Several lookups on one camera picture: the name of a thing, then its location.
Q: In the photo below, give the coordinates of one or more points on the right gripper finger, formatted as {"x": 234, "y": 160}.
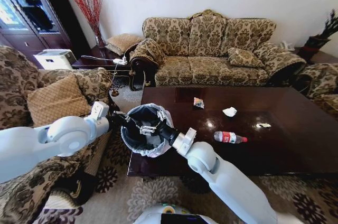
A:
{"x": 148, "y": 130}
{"x": 161, "y": 116}

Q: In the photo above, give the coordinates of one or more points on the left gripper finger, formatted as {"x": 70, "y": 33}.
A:
{"x": 127, "y": 119}
{"x": 120, "y": 114}

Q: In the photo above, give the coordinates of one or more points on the trash bin with white liner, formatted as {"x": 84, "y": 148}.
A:
{"x": 148, "y": 144}

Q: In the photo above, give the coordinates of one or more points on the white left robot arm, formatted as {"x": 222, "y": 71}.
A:
{"x": 66, "y": 134}

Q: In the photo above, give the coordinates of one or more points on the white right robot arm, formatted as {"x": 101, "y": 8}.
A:
{"x": 232, "y": 181}

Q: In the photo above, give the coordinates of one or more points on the colourful snack wrapper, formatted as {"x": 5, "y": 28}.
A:
{"x": 198, "y": 103}

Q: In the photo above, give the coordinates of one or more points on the white power strip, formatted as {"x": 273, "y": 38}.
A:
{"x": 120, "y": 61}

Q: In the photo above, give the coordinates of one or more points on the dark wooden side table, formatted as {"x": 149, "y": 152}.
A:
{"x": 97, "y": 63}

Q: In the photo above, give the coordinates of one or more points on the large gold diamond-pattern cushion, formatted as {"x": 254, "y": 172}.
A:
{"x": 56, "y": 100}

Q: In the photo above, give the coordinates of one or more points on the plastic bottle with red label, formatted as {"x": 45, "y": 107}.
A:
{"x": 228, "y": 137}

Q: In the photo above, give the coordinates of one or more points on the floral patterned rug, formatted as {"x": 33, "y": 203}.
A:
{"x": 158, "y": 195}

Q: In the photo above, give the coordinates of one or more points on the crumpled white paper ball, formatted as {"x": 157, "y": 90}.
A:
{"x": 229, "y": 112}

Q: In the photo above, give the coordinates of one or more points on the floral three-seat sofa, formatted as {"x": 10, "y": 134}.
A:
{"x": 211, "y": 70}

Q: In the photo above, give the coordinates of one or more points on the small gold diamond-pattern cushion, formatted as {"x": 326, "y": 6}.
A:
{"x": 122, "y": 41}

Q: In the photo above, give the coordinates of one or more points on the white box appliance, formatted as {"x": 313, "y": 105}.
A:
{"x": 54, "y": 59}

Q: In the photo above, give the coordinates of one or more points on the small white paper scrap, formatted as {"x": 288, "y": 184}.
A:
{"x": 264, "y": 125}

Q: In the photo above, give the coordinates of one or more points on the floral armchair with gold cushion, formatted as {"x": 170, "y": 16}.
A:
{"x": 16, "y": 89}

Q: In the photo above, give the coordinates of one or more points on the floral sofa cushion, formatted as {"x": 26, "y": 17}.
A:
{"x": 244, "y": 57}

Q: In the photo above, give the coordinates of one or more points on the vase with red branches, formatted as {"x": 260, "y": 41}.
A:
{"x": 91, "y": 12}

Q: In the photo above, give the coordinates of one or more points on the dark wooden coffee table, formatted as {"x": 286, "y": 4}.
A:
{"x": 277, "y": 152}

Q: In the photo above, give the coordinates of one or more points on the dark wooden glass cabinet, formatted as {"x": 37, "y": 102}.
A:
{"x": 31, "y": 4}

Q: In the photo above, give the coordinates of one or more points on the white telephone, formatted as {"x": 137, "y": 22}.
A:
{"x": 286, "y": 45}

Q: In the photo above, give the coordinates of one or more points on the floral armchair without cushion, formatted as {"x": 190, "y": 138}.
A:
{"x": 322, "y": 84}

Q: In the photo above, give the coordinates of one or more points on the dark side table with plant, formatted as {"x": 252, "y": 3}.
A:
{"x": 323, "y": 56}

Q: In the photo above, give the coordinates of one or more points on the green potted plant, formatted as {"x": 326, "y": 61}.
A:
{"x": 320, "y": 37}

